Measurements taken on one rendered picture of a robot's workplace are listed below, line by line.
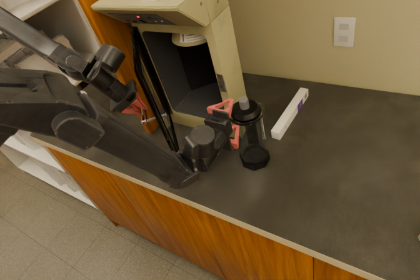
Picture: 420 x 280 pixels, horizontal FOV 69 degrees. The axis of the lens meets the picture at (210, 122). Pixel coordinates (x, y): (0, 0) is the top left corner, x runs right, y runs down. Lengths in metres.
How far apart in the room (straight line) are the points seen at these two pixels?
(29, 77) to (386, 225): 0.87
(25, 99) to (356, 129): 1.01
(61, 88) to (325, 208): 0.77
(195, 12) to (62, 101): 0.50
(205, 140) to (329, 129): 0.59
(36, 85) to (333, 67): 1.13
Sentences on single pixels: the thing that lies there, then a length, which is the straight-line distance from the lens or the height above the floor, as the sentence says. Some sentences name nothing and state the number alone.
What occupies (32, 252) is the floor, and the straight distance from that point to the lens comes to 2.62.
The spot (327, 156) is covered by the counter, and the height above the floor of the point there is 0.94.
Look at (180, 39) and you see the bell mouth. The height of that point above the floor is 1.34.
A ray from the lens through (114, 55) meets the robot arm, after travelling 0.93.
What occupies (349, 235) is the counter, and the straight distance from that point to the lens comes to 0.94.
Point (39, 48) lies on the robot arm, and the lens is 0.98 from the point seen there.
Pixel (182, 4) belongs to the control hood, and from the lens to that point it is 0.79.
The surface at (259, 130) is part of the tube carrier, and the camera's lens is 0.94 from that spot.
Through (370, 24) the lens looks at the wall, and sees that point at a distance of 1.24.
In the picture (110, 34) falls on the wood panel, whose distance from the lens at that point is 1.12.
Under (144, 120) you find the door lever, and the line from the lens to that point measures 0.95.
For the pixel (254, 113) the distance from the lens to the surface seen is 0.90.
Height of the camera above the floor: 1.77
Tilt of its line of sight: 41 degrees down
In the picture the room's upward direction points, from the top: 17 degrees counter-clockwise
